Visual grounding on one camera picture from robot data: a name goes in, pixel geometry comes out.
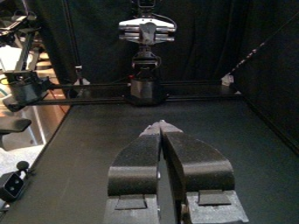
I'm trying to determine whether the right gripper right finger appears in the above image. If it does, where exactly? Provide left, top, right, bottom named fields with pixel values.
left=159, top=119, right=250, bottom=224

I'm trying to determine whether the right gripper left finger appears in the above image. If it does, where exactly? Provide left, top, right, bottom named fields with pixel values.
left=102, top=121, right=163, bottom=224

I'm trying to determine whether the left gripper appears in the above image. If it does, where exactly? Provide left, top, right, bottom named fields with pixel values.
left=118, top=17, right=176, bottom=46

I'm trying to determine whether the small black camera box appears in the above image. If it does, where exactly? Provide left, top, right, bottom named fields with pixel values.
left=0, top=160, right=32, bottom=203

